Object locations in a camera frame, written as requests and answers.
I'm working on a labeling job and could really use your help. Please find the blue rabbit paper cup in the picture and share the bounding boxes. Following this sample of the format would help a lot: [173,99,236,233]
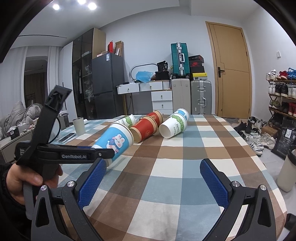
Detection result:
[92,123,134,166]

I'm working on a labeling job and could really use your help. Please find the left green white paper cup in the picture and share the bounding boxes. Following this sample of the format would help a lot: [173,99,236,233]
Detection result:
[115,114,137,128]

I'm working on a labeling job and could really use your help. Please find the green white paper cup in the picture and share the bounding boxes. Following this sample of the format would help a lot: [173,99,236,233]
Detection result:
[159,113,187,138]
[115,114,137,128]

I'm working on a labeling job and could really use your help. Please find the front red paper cup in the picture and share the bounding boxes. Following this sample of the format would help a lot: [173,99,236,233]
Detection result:
[130,115,158,143]

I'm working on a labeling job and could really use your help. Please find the red paper cup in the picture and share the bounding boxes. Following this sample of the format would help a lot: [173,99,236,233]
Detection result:
[147,110,164,127]
[130,115,158,143]

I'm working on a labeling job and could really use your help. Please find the rear red paper cup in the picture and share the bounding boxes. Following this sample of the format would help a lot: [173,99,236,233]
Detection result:
[147,110,164,127]

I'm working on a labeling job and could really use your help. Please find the right green white paper cup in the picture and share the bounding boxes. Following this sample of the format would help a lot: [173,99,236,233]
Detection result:
[159,113,187,138]

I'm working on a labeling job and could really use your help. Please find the rear blue white paper cup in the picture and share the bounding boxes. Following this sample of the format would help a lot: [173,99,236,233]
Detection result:
[173,108,189,121]

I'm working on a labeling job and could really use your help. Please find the left hand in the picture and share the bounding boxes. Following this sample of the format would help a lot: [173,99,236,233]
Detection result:
[6,164,63,205]

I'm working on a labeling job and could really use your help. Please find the smartphone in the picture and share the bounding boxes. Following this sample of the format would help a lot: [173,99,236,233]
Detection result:
[58,133,76,143]

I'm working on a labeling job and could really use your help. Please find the beige tumbler mug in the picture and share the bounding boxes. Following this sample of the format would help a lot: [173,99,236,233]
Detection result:
[72,117,86,136]

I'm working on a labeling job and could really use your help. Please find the dark glass cabinet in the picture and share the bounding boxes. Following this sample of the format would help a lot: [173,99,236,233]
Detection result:
[72,28,106,120]

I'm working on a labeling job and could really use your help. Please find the black refrigerator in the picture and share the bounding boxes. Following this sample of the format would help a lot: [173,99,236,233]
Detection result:
[92,53,125,119]

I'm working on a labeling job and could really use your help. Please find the checkered tablecloth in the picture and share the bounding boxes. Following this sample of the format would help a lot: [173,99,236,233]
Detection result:
[41,114,287,241]

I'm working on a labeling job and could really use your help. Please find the blue plastic bag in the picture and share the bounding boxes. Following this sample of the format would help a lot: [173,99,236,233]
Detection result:
[136,71,154,83]

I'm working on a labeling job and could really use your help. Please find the white drawer desk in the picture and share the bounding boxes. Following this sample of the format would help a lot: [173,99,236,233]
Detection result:
[117,80,173,115]

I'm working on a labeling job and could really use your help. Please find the beige suitcase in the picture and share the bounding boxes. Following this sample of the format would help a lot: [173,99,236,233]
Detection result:
[171,78,191,114]

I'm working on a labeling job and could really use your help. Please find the teal suitcase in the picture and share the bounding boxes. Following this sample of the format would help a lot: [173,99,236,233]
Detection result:
[171,42,190,78]

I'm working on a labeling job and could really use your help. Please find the stacked shoe boxes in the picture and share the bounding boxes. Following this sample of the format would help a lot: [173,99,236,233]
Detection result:
[189,55,205,80]

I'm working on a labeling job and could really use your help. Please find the shoe rack with shoes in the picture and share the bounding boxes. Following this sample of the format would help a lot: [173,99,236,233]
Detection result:
[265,68,295,122]

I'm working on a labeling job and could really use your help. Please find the silver aluminium suitcase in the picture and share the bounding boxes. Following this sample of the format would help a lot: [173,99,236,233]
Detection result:
[191,80,212,115]

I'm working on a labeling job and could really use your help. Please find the wooden door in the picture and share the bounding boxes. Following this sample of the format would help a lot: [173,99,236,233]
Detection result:
[206,22,252,118]

